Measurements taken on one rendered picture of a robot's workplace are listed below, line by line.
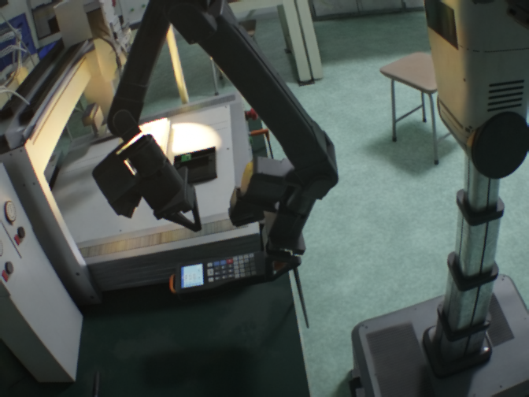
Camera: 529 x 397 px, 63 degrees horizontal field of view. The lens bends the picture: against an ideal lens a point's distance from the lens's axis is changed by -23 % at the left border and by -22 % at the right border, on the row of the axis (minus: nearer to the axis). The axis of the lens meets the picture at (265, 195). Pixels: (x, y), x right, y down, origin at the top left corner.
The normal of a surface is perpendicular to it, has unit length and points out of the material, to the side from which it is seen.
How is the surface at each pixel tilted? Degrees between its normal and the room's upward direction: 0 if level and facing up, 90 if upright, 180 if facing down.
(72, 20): 90
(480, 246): 90
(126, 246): 0
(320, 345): 0
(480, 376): 0
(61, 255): 90
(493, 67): 90
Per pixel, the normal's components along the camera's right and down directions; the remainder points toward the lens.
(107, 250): -0.19, -0.79
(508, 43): 0.11, 0.58
